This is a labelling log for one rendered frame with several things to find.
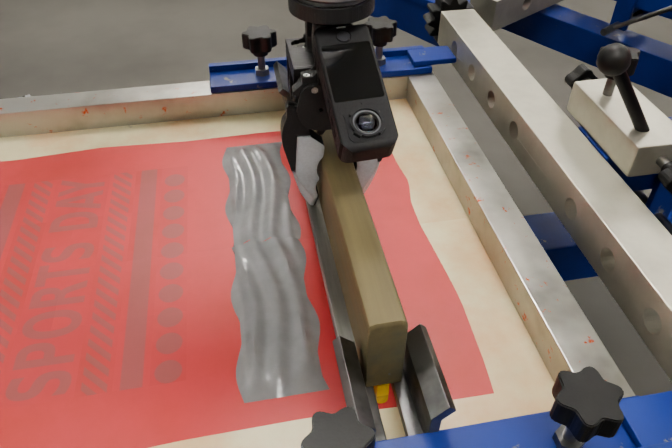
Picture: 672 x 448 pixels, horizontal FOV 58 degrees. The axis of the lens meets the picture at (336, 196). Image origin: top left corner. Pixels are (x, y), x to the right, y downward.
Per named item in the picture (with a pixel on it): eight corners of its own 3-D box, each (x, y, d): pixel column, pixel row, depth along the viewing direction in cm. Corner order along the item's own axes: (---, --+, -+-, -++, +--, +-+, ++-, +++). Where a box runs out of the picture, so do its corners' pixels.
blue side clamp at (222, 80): (216, 126, 82) (209, 81, 78) (215, 107, 86) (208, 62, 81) (428, 105, 86) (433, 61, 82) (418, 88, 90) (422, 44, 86)
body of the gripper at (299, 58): (360, 87, 61) (364, -33, 54) (380, 134, 55) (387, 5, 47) (285, 94, 60) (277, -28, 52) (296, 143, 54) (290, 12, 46)
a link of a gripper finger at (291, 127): (322, 162, 59) (337, 83, 54) (325, 173, 58) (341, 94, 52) (275, 161, 58) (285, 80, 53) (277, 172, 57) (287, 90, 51)
